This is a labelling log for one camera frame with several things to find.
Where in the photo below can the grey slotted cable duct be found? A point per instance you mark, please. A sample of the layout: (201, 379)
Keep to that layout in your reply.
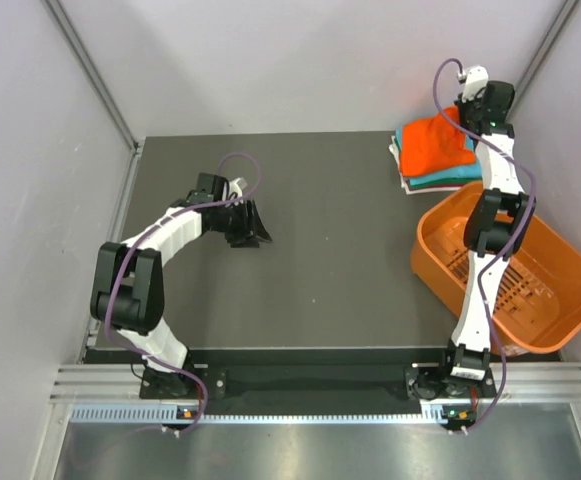
(170, 414)

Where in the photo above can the folded white t shirt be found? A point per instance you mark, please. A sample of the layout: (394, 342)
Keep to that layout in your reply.
(395, 152)

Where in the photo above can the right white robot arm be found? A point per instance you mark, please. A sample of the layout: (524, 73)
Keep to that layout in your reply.
(497, 225)

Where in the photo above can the orange plastic basket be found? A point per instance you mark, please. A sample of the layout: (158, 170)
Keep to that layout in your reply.
(538, 306)

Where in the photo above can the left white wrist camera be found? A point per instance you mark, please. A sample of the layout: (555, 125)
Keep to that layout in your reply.
(236, 188)

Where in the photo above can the folded green t shirt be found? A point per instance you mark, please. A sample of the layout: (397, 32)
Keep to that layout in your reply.
(440, 185)

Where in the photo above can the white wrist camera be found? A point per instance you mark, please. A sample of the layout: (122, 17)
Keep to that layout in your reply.
(473, 79)
(236, 188)

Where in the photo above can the aluminium frame rail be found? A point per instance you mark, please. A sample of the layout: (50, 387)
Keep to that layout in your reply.
(60, 16)

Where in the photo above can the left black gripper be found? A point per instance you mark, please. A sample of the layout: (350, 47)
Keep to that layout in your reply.
(251, 228)

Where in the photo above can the orange t shirt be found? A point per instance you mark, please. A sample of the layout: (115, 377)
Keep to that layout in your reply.
(432, 144)

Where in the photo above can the folded cyan t shirt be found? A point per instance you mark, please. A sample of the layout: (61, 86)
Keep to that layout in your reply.
(472, 170)

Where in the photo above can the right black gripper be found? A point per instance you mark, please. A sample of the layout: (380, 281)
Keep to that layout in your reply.
(461, 105)

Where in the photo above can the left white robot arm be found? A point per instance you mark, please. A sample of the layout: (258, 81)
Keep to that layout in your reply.
(128, 293)

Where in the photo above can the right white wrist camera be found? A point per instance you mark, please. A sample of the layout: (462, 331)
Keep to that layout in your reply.
(473, 79)

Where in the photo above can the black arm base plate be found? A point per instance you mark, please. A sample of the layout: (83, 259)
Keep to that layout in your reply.
(330, 380)

